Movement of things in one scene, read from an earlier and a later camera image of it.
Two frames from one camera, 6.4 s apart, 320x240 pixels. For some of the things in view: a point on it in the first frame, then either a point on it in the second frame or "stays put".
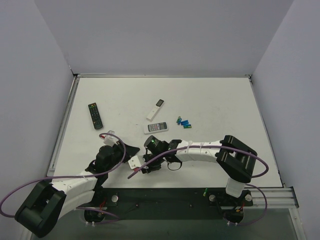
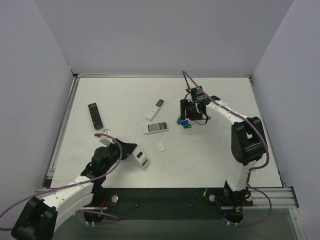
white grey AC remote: x=156 y=128 stays put
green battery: x=205 y=191 stays put
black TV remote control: x=95 y=116 stays put
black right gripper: x=147 y=166 → x=187 y=110
